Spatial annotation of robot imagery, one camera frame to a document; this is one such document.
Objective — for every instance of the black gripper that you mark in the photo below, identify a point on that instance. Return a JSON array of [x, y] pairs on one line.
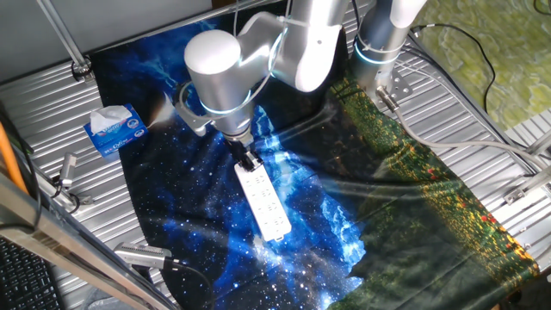
[[239, 150]]

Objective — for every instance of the white power strip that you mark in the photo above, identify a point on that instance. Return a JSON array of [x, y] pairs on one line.
[[264, 202]]

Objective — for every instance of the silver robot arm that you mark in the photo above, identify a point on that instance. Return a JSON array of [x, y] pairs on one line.
[[215, 73]]

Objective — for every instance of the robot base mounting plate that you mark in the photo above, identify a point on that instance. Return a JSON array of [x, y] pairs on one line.
[[398, 88]]

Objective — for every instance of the galaxy and meadow printed cloth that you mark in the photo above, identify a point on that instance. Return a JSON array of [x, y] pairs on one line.
[[241, 258]]

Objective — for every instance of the blue tissue pack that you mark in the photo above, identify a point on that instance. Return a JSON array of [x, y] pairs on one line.
[[120, 140]]

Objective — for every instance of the white tissue sheet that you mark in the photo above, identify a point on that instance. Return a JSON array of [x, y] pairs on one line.
[[108, 116]]

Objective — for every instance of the metal stand pole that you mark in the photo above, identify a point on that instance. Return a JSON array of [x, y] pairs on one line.
[[64, 36]]

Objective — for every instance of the orange rod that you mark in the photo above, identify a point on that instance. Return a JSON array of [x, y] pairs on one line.
[[8, 159]]

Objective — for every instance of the black keyboard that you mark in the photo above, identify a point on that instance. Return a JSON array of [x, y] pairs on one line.
[[23, 280]]

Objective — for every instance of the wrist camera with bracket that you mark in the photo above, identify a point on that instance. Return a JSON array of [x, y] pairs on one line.
[[191, 118]]

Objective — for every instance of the silver camera on frame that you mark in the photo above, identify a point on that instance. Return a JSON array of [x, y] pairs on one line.
[[140, 255]]

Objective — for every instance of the aluminium frame bar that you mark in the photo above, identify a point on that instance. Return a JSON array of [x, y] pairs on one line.
[[64, 241]]

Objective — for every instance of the aluminium bracket profile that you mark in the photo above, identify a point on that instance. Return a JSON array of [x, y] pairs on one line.
[[523, 189]]

